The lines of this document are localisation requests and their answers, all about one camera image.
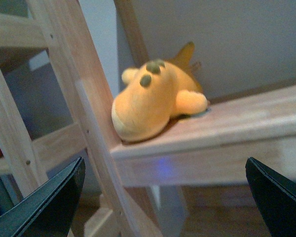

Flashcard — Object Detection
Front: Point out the orange plush dinosaur toy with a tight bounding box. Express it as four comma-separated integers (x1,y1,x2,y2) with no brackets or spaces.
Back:
111,42,209,142

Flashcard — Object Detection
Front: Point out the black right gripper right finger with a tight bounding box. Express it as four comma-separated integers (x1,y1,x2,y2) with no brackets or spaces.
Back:
245,158,296,237

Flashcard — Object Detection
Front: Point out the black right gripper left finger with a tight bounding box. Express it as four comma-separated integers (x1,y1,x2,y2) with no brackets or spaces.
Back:
0,158,85,237

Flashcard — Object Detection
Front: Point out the light wooden shelf rack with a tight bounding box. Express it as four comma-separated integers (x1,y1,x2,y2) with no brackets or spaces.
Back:
0,0,296,237

